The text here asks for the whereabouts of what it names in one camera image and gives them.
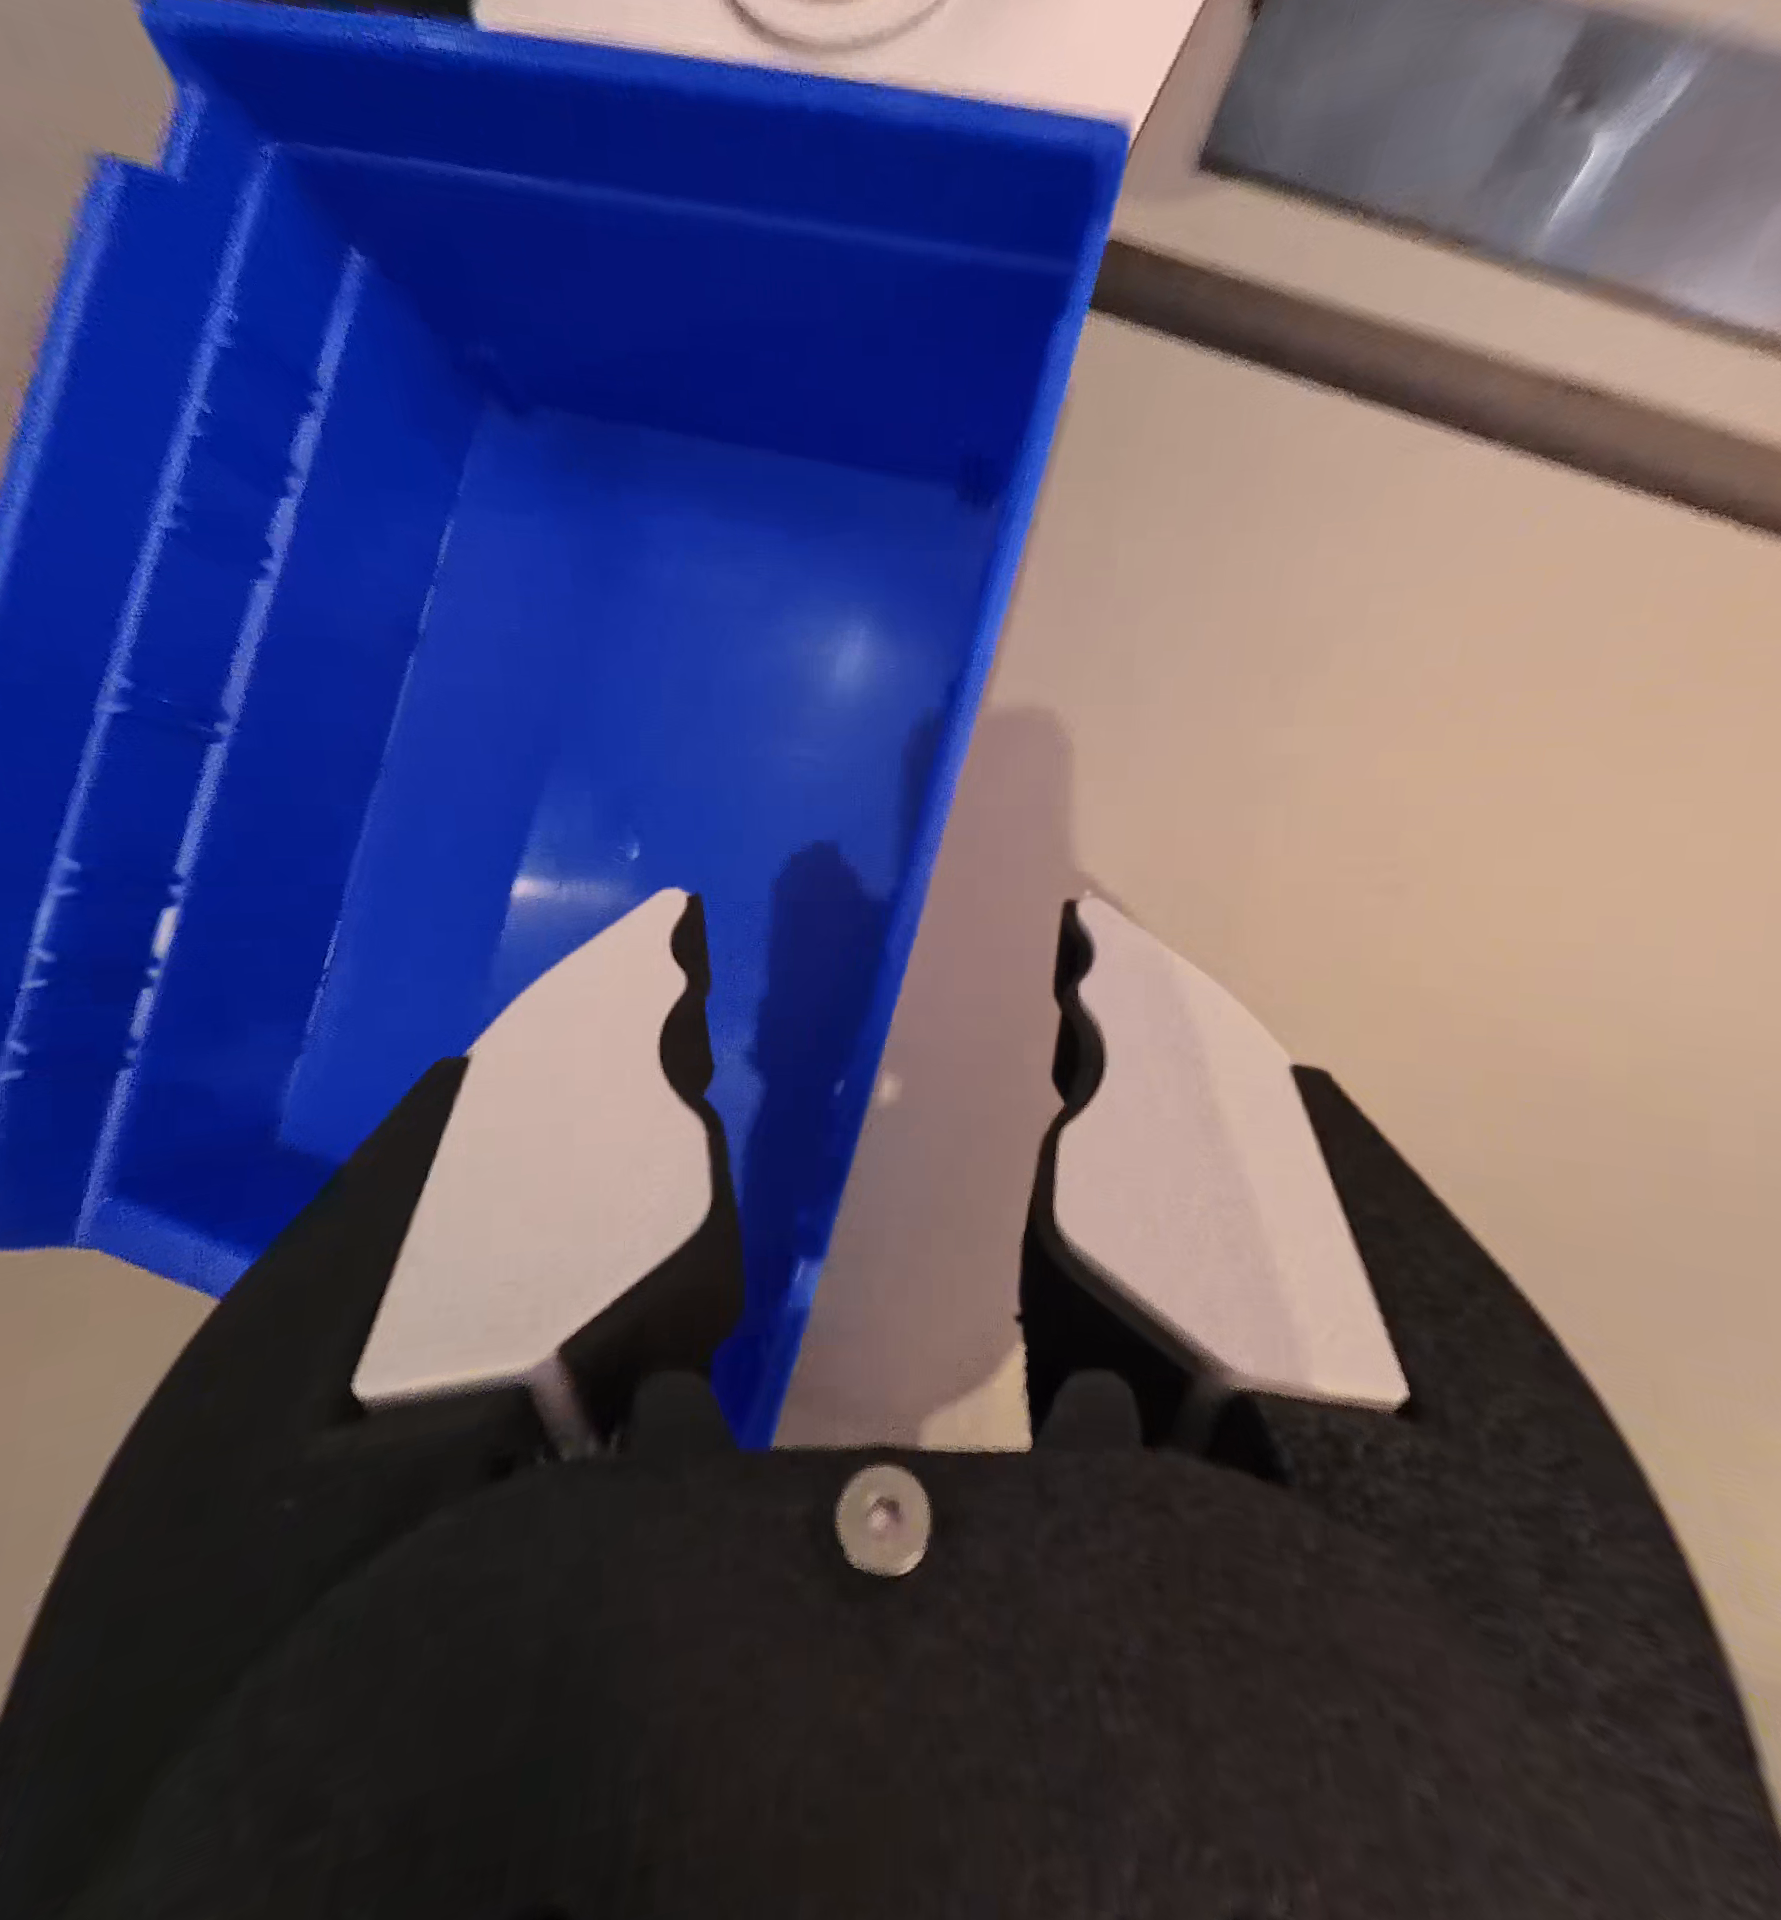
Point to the black rectangular desk patch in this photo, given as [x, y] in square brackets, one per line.
[1504, 150]

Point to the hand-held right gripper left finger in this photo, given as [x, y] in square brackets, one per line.
[544, 1202]

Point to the wooden document stand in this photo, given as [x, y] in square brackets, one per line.
[979, 46]

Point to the blue plastic bin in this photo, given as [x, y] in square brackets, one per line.
[681, 599]

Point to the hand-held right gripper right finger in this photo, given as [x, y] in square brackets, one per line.
[1219, 1202]

